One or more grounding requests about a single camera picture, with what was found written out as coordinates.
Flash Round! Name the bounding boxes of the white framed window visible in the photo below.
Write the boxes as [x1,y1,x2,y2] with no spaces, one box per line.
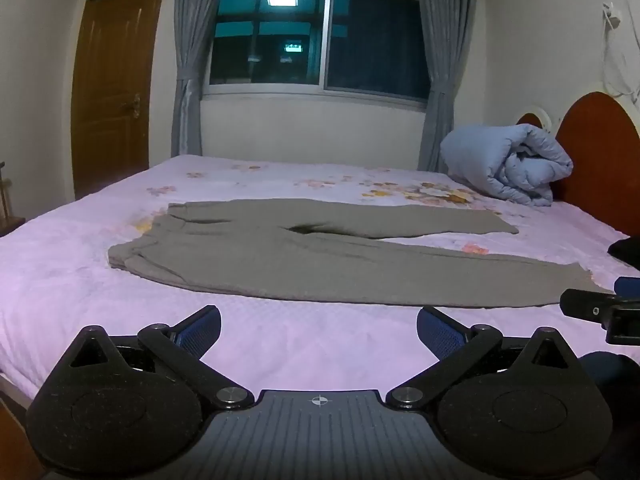
[202,0,432,111]

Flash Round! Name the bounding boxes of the white wall socket with cables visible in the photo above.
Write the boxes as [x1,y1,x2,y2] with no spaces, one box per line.
[599,2,640,102]

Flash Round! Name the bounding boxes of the dark blue cloth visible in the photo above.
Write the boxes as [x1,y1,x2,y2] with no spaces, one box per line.
[579,352,640,402]

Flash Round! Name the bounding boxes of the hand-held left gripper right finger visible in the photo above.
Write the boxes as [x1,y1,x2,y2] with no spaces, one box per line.
[386,305,578,411]

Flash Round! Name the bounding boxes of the grey pants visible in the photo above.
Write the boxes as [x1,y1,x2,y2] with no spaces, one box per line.
[107,199,614,309]

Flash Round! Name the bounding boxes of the wooden chair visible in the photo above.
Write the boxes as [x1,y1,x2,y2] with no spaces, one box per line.
[0,160,27,237]

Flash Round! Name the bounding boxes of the brown wooden door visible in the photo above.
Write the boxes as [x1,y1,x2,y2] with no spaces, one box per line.
[70,0,172,202]

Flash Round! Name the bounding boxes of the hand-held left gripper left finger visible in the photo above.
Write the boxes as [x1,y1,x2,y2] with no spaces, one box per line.
[67,305,256,413]

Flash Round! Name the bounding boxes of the light blue rolled quilt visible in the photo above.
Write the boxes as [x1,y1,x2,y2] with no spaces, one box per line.
[440,122,575,207]

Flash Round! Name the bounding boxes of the brown wooden headboard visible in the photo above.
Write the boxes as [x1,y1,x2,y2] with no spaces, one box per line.
[515,91,640,239]

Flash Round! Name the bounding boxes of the grey curtain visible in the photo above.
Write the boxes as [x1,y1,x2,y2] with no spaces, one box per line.
[412,0,489,174]
[172,0,234,159]

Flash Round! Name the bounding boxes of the black garment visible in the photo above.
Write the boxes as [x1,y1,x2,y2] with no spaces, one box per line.
[607,237,640,267]

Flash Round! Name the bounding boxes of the bed with pink floral sheet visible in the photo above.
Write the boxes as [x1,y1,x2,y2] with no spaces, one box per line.
[0,154,640,403]

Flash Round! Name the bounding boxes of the brass door handle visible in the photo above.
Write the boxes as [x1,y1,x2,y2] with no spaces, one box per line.
[122,92,144,121]

